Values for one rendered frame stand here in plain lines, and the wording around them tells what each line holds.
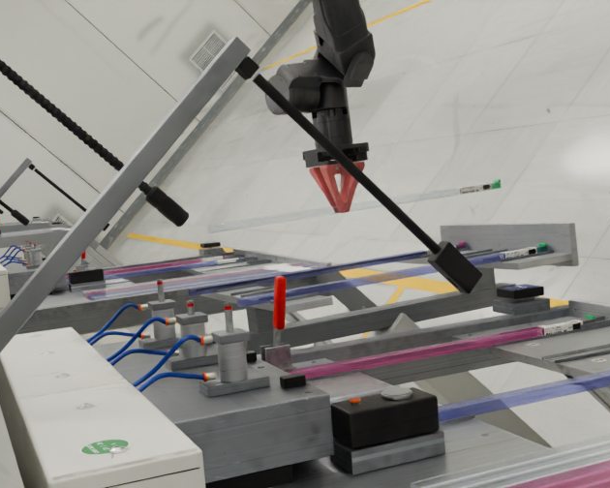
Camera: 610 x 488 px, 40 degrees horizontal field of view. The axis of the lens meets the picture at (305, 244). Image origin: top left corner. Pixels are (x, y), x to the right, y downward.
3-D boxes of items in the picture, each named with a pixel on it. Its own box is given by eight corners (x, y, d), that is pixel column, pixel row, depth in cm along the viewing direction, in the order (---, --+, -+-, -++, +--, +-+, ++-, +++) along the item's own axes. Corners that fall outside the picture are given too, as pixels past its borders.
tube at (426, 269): (541, 252, 131) (540, 243, 131) (547, 253, 130) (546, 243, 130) (237, 306, 110) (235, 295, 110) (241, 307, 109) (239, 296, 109)
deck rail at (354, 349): (567, 348, 119) (565, 304, 119) (577, 350, 117) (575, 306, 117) (44, 447, 91) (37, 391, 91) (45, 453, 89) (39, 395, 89)
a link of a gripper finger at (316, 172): (334, 215, 123) (326, 150, 122) (313, 216, 129) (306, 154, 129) (375, 209, 126) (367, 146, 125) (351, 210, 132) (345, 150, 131)
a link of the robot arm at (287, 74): (378, 56, 120) (344, 25, 125) (317, 55, 113) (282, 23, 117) (348, 126, 127) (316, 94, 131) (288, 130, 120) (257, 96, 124)
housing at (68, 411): (85, 454, 91) (72, 324, 90) (226, 699, 46) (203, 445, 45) (7, 470, 88) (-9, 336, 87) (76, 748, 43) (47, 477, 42)
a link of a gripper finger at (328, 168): (331, 215, 124) (323, 151, 123) (310, 216, 130) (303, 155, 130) (371, 209, 127) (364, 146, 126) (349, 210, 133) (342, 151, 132)
